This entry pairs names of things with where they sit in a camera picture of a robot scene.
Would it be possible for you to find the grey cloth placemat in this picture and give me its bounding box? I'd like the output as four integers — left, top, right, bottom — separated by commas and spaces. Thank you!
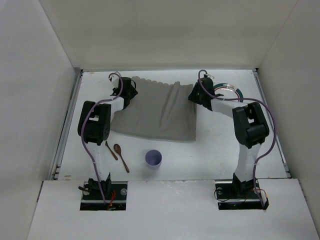
111, 76, 197, 142

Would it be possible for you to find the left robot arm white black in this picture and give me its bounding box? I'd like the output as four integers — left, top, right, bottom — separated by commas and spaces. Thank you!
77, 72, 138, 201

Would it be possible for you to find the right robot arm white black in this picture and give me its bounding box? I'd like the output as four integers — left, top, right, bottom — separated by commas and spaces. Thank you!
188, 74, 273, 198

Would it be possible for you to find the white plate green red rim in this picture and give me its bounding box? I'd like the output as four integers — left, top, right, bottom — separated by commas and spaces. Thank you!
213, 83, 244, 102

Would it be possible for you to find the brown wooden fork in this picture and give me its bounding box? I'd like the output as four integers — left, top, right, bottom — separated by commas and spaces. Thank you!
105, 140, 118, 161

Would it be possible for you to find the brown wooden spoon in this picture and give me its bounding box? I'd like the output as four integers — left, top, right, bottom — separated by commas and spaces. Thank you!
113, 143, 130, 173

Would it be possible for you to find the purple cup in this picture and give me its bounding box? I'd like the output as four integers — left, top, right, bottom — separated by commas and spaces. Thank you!
145, 149, 162, 170

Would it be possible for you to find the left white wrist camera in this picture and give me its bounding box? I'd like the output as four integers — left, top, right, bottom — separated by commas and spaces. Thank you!
108, 73, 120, 88

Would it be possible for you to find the right aluminium table rail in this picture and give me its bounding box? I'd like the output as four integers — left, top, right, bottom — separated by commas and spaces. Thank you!
252, 68, 292, 179

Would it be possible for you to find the aluminium table rail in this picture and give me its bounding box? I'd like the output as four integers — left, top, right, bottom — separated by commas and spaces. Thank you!
47, 67, 83, 180
252, 68, 292, 179

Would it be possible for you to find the left aluminium table rail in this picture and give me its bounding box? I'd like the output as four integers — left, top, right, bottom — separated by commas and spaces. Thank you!
47, 67, 83, 180

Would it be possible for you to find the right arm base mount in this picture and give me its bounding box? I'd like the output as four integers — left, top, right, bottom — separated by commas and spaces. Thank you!
214, 181, 269, 211

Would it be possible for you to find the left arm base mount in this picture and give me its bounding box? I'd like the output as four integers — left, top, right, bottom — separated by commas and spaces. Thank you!
78, 181, 128, 211

